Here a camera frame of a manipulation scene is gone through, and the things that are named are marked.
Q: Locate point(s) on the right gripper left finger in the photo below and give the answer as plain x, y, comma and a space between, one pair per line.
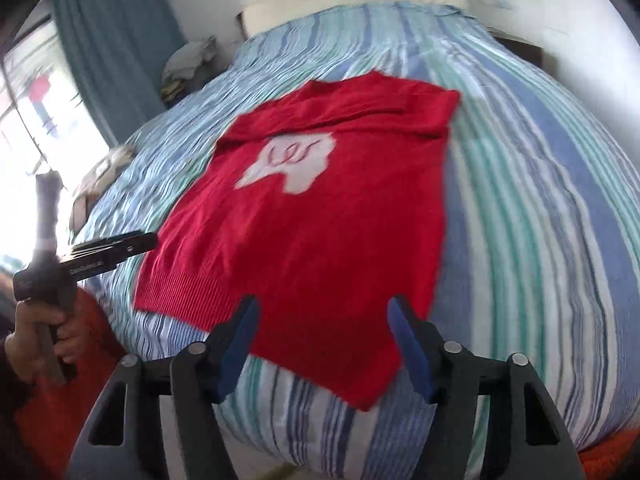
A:
123, 435

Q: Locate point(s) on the patterned beige cushion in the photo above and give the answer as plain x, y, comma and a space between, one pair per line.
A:
98, 180

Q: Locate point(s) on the teal curtain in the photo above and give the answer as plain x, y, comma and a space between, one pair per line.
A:
116, 51

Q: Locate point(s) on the pile of folded clothes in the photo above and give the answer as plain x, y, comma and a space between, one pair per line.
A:
189, 69

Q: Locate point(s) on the orange red knit clothing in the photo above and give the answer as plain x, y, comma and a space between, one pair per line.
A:
40, 422

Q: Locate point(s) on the dark wooden nightstand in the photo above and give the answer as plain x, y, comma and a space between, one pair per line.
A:
522, 48

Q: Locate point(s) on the person's left hand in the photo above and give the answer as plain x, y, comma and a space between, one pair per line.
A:
41, 332

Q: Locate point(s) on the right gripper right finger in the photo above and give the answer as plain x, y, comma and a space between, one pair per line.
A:
526, 435

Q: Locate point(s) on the red knit sweater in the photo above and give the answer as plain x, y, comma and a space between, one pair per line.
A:
322, 204

